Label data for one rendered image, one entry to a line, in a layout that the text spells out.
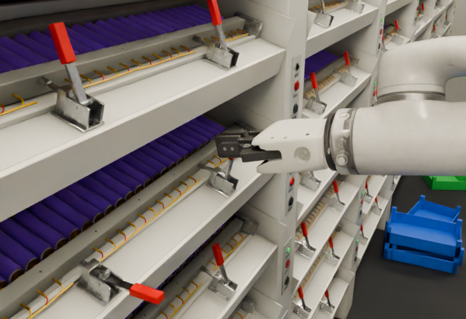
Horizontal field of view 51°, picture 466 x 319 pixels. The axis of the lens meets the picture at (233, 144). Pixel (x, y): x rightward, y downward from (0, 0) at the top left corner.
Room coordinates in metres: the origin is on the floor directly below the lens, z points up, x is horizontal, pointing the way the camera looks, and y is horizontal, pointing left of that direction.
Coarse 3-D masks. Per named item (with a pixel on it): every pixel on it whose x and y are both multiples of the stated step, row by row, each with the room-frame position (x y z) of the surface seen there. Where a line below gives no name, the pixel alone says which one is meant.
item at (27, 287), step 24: (192, 168) 0.66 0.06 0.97; (144, 192) 0.57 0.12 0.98; (168, 192) 0.60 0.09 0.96; (120, 216) 0.51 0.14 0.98; (72, 240) 0.45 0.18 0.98; (96, 240) 0.47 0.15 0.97; (48, 264) 0.41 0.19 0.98; (72, 264) 0.43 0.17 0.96; (24, 288) 0.38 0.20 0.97; (0, 312) 0.35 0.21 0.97
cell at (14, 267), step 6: (0, 252) 0.42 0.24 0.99; (0, 258) 0.41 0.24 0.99; (6, 258) 0.41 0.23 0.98; (0, 264) 0.40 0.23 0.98; (6, 264) 0.41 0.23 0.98; (12, 264) 0.41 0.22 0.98; (0, 270) 0.40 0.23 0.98; (6, 270) 0.40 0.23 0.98; (12, 270) 0.40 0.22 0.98; (6, 276) 0.40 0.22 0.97
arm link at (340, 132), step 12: (348, 108) 0.58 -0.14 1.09; (336, 120) 0.56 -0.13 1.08; (348, 120) 0.55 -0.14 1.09; (336, 132) 0.54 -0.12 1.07; (348, 132) 0.54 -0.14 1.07; (336, 144) 0.54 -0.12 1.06; (348, 144) 0.53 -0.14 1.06; (336, 156) 0.54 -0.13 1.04; (348, 156) 0.53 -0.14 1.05; (336, 168) 0.54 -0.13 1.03; (348, 168) 0.53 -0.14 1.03
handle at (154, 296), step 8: (104, 272) 0.41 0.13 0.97; (104, 280) 0.41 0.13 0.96; (112, 280) 0.41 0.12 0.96; (120, 280) 0.41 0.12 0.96; (120, 288) 0.40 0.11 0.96; (128, 288) 0.40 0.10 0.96; (136, 288) 0.39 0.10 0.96; (144, 288) 0.39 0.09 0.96; (152, 288) 0.39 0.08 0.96; (136, 296) 0.39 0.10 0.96; (144, 296) 0.39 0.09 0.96; (152, 296) 0.38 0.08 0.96; (160, 296) 0.38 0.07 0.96
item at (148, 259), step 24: (216, 120) 0.86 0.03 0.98; (240, 120) 0.84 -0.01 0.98; (264, 120) 0.82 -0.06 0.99; (240, 168) 0.73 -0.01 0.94; (216, 192) 0.64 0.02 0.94; (240, 192) 0.66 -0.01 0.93; (144, 216) 0.55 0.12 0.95; (168, 216) 0.56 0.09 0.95; (192, 216) 0.57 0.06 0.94; (216, 216) 0.60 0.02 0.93; (120, 240) 0.50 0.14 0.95; (144, 240) 0.51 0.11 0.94; (168, 240) 0.52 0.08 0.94; (192, 240) 0.54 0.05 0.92; (120, 264) 0.46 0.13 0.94; (144, 264) 0.47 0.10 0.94; (168, 264) 0.49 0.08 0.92; (48, 288) 0.41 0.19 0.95; (72, 288) 0.41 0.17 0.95; (24, 312) 0.37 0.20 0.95; (48, 312) 0.38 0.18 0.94; (72, 312) 0.39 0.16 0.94; (96, 312) 0.39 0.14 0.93; (120, 312) 0.42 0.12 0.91
